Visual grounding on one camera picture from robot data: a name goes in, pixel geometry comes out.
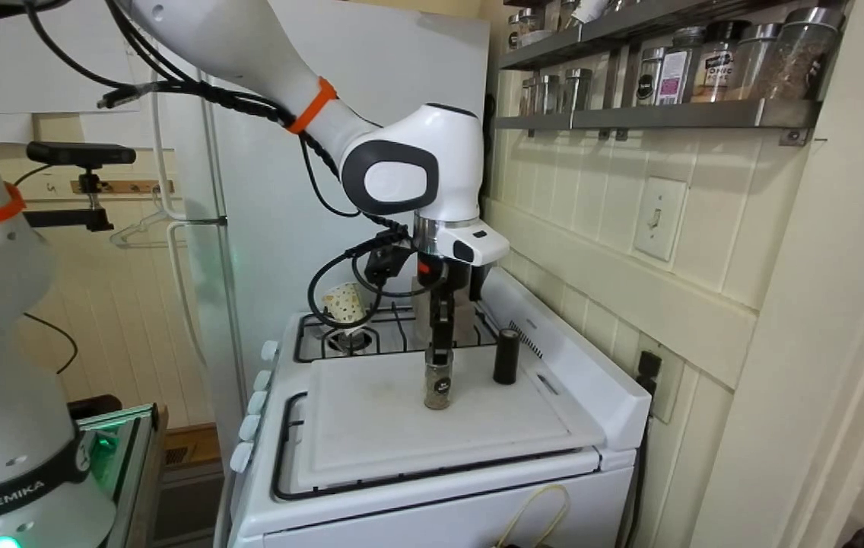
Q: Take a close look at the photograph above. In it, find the metal spice rack shelf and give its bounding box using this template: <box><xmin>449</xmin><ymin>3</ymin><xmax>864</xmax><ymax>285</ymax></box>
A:
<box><xmin>496</xmin><ymin>0</ymin><xmax>846</xmax><ymax>145</ymax></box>

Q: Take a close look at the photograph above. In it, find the black wall plug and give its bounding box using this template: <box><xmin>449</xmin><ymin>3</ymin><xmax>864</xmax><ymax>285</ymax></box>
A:
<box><xmin>636</xmin><ymin>350</ymin><xmax>662</xmax><ymax>394</ymax></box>

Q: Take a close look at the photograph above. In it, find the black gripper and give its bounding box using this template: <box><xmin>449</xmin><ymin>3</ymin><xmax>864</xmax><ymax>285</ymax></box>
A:
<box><xmin>417</xmin><ymin>254</ymin><xmax>486</xmax><ymax>353</ymax></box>

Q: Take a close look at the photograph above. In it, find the black stove burner grate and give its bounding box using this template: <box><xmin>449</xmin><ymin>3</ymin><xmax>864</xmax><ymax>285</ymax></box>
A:
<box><xmin>294</xmin><ymin>300</ymin><xmax>503</xmax><ymax>366</ymax></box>

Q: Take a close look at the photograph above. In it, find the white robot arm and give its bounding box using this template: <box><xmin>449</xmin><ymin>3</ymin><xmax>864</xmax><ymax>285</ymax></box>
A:
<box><xmin>118</xmin><ymin>0</ymin><xmax>509</xmax><ymax>353</ymax></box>

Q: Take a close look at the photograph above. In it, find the white gas stove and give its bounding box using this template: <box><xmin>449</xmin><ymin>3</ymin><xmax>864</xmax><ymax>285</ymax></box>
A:
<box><xmin>224</xmin><ymin>272</ymin><xmax>651</xmax><ymax>548</ymax></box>

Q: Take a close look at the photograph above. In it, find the white light switch plate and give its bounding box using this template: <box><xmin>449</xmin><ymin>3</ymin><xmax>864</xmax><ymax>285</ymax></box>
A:
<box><xmin>636</xmin><ymin>175</ymin><xmax>685</xmax><ymax>260</ymax></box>

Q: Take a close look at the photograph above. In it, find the black spice bottle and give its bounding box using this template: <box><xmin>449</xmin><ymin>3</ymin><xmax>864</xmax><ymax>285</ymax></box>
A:
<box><xmin>494</xmin><ymin>327</ymin><xmax>522</xmax><ymax>386</ymax></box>

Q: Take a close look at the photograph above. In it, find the black camera on stand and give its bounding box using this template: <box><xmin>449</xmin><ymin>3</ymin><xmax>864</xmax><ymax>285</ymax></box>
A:
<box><xmin>25</xmin><ymin>140</ymin><xmax>138</xmax><ymax>232</ymax></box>

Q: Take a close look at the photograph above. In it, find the white cutting board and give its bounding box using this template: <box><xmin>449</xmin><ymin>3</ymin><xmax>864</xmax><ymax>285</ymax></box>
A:
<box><xmin>294</xmin><ymin>346</ymin><xmax>605</xmax><ymax>489</ymax></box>

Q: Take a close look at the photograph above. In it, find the white refrigerator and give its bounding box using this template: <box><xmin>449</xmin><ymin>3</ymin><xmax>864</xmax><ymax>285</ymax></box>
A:
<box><xmin>165</xmin><ymin>0</ymin><xmax>490</xmax><ymax>428</ymax></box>

